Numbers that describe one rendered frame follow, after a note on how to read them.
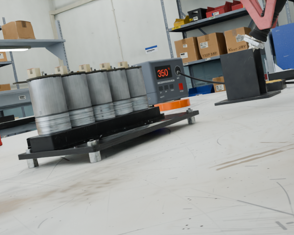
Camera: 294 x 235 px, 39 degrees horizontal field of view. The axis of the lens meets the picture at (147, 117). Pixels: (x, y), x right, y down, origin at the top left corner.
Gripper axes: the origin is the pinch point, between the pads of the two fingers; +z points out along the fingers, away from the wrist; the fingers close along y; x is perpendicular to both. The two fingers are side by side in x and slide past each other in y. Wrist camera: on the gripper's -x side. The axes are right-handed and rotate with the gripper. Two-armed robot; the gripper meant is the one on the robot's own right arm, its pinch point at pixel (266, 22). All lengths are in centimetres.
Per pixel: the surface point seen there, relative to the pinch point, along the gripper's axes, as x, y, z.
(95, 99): -7.1, 28.5, 5.4
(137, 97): -6.9, 22.7, 6.0
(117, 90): -6.9, 25.6, 5.1
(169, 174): 5.0, 39.3, 9.1
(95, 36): -365, -442, -79
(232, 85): -5.3, 1.9, 7.2
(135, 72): -6.8, 22.5, 3.8
